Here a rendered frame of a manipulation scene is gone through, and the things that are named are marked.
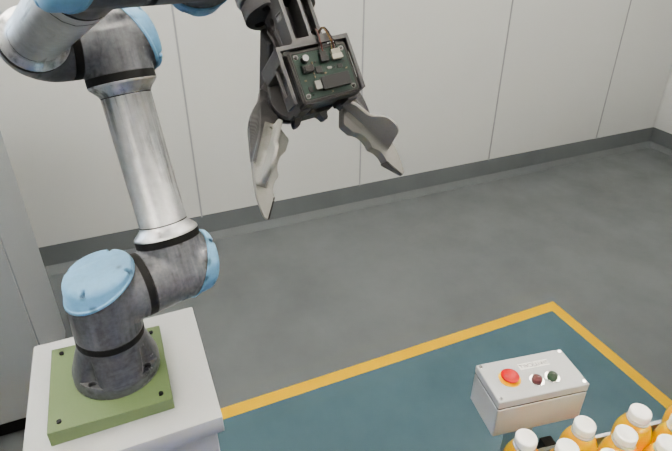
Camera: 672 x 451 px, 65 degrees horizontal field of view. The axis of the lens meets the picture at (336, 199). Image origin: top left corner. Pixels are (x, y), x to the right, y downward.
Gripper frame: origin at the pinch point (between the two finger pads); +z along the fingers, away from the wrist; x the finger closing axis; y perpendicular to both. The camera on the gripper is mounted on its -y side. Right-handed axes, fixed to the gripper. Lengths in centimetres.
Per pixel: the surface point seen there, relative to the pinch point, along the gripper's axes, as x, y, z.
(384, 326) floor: 83, -212, 67
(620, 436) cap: 48, -29, 57
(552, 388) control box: 45, -39, 48
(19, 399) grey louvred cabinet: -80, -202, 32
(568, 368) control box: 52, -42, 48
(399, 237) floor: 137, -271, 32
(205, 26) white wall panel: 50, -240, -120
